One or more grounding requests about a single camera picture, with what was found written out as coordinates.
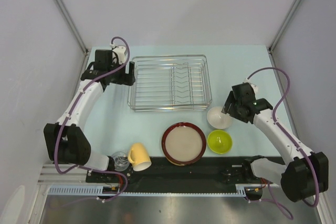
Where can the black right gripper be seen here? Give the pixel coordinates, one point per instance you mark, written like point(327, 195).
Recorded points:
point(231, 99)

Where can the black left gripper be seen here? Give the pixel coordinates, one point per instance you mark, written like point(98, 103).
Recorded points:
point(126, 78)

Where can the white bowl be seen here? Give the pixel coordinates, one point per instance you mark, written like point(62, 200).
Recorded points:
point(217, 119)

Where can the chrome wire dish rack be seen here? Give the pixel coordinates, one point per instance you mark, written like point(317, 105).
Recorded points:
point(170, 83)

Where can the lime green bowl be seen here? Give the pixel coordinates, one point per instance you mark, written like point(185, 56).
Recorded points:
point(219, 142)

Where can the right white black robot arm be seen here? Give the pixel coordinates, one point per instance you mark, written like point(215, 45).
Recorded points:
point(304, 172)

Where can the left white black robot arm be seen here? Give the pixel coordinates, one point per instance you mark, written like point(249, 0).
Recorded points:
point(65, 139)

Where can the red rimmed beige plate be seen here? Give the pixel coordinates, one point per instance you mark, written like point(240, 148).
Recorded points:
point(183, 143)

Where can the yellow mug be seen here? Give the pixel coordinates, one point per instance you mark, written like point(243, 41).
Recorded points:
point(139, 157)

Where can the clear glass cup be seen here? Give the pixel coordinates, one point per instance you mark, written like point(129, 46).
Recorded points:
point(121, 161)

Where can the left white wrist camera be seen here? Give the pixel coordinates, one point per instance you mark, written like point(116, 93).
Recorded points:
point(119, 54)

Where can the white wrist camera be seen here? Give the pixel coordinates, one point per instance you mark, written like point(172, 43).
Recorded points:
point(119, 54)
point(254, 87)

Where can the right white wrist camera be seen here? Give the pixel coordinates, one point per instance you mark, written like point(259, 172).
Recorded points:
point(254, 87)

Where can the right aluminium corner post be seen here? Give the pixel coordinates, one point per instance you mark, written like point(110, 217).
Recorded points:
point(289, 16)

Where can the aluminium corner post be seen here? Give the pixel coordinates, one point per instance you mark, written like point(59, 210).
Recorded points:
point(71, 25)
point(289, 16)

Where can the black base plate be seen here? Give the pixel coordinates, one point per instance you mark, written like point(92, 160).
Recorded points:
point(186, 185)

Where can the left aluminium corner post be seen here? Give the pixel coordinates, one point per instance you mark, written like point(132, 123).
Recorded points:
point(71, 25)

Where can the white slotted cable duct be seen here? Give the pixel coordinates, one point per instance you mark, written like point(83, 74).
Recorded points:
point(105, 191)

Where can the aluminium front rail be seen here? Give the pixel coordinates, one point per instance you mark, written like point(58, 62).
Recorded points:
point(52, 175)

